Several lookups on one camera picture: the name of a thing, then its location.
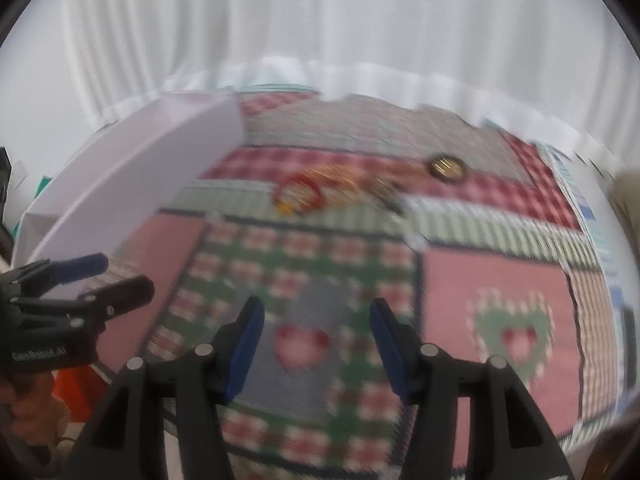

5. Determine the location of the white cardboard jewelry box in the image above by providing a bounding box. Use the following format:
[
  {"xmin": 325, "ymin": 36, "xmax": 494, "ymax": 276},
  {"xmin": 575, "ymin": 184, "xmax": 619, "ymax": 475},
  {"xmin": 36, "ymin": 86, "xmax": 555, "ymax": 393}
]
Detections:
[{"xmin": 12, "ymin": 91, "xmax": 244, "ymax": 295}]

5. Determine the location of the red bead bracelet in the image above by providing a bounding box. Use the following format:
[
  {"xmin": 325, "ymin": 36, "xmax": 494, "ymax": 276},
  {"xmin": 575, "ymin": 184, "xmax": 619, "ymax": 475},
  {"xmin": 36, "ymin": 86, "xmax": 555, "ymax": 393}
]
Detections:
[{"xmin": 271, "ymin": 171, "xmax": 329, "ymax": 217}]

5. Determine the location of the round dark gold brooch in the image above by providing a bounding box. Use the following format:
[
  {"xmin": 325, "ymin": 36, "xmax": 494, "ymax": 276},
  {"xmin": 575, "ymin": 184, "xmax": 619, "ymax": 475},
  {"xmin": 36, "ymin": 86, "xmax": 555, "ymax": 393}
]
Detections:
[{"xmin": 425, "ymin": 154, "xmax": 469, "ymax": 184}]

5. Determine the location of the person's left hand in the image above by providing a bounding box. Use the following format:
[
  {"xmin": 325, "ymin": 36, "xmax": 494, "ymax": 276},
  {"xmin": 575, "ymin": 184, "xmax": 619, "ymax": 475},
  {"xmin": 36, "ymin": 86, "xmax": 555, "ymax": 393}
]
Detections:
[{"xmin": 1, "ymin": 372, "xmax": 68, "ymax": 446}]

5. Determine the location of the green cloth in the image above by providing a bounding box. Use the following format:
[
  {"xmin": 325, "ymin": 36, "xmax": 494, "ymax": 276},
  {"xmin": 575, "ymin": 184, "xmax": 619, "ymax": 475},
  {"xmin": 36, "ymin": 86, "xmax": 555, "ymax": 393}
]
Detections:
[{"xmin": 12, "ymin": 177, "xmax": 53, "ymax": 240}]

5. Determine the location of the orange object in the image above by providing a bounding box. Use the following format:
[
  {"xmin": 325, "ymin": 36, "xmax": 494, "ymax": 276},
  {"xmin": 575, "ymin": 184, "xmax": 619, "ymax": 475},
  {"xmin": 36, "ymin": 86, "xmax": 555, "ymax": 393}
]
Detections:
[{"xmin": 53, "ymin": 365, "xmax": 110, "ymax": 422}]

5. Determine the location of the patchwork plaid quilt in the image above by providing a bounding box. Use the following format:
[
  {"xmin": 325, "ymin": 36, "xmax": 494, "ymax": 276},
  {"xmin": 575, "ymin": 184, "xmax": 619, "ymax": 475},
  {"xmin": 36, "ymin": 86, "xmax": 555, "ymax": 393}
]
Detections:
[{"xmin": 99, "ymin": 91, "xmax": 623, "ymax": 479}]

